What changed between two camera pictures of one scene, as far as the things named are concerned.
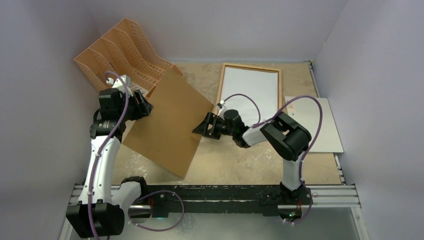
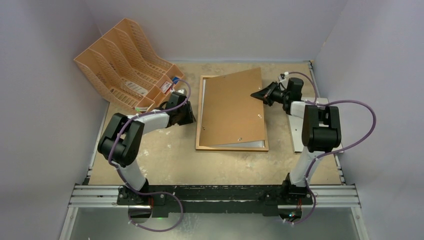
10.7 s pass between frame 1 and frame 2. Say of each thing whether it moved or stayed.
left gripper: moved
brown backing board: moved
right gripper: moved
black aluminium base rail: stayed
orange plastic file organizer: stayed
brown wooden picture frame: moved
